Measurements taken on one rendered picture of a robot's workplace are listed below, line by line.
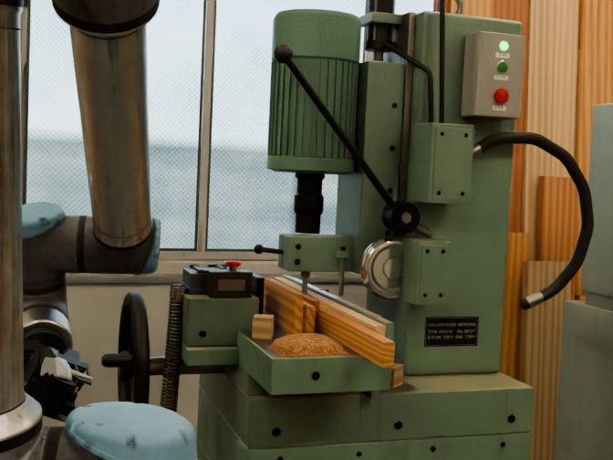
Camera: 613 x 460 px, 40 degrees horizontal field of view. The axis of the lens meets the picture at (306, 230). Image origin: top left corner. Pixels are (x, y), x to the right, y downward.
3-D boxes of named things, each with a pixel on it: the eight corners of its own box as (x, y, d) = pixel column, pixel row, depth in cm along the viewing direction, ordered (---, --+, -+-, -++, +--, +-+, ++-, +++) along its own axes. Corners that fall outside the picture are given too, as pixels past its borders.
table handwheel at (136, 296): (111, 447, 172) (110, 305, 179) (209, 442, 178) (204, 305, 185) (129, 443, 145) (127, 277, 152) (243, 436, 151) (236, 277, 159)
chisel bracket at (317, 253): (276, 274, 174) (278, 233, 173) (340, 275, 179) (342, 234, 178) (286, 279, 167) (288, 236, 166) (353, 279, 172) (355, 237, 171)
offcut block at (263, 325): (273, 335, 154) (274, 314, 153) (271, 339, 150) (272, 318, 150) (254, 334, 154) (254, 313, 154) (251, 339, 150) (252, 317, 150)
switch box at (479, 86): (460, 116, 168) (464, 35, 167) (503, 120, 171) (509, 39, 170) (475, 115, 162) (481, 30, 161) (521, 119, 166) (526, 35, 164)
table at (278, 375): (155, 325, 190) (156, 297, 189) (285, 323, 199) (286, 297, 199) (212, 398, 132) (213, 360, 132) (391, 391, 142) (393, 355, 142)
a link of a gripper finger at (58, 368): (109, 370, 111) (83, 371, 118) (67, 354, 108) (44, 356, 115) (101, 392, 109) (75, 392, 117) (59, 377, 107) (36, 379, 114)
